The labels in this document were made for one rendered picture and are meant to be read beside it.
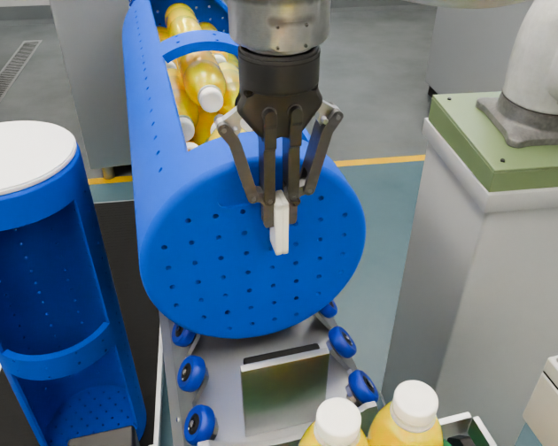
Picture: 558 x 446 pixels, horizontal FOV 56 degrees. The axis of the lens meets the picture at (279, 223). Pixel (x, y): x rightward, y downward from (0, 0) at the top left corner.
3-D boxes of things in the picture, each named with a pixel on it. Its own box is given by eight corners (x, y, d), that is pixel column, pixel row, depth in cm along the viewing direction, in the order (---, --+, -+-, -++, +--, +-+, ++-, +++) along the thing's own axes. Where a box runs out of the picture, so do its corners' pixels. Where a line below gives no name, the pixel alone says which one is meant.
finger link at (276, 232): (282, 204, 57) (275, 205, 56) (282, 255, 61) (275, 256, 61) (275, 189, 59) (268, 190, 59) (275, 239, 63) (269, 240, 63)
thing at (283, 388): (318, 403, 68) (323, 336, 60) (324, 419, 66) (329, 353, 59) (241, 420, 66) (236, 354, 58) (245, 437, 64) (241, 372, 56)
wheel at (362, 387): (354, 361, 66) (342, 370, 66) (368, 391, 62) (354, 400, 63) (372, 374, 68) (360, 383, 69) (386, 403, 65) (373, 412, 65)
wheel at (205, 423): (213, 398, 63) (199, 395, 62) (220, 432, 59) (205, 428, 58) (192, 421, 64) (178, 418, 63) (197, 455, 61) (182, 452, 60)
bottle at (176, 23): (193, 34, 128) (204, 62, 113) (163, 31, 125) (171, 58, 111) (196, 4, 124) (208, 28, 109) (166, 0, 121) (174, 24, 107)
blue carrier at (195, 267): (240, 88, 144) (232, -26, 127) (360, 317, 76) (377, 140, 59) (134, 101, 139) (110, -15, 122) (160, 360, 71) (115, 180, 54)
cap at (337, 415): (321, 453, 45) (321, 442, 44) (311, 414, 48) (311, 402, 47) (365, 446, 46) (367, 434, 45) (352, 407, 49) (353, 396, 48)
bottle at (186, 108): (192, 72, 104) (206, 111, 90) (185, 104, 108) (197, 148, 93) (156, 65, 102) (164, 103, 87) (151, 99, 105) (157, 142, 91)
